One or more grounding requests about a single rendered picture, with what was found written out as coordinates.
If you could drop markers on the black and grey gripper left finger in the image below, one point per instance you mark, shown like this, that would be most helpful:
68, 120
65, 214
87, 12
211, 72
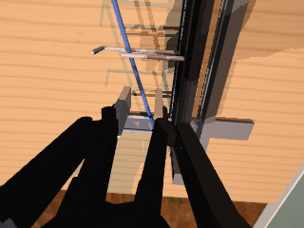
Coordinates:
28, 193

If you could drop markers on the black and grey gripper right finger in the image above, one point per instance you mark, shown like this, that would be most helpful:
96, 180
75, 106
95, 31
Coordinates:
211, 205

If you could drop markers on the blue cable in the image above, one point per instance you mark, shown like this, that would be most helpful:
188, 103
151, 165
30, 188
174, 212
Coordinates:
132, 62

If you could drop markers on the grey metal rack with patch panel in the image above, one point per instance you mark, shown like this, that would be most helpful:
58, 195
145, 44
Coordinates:
194, 26

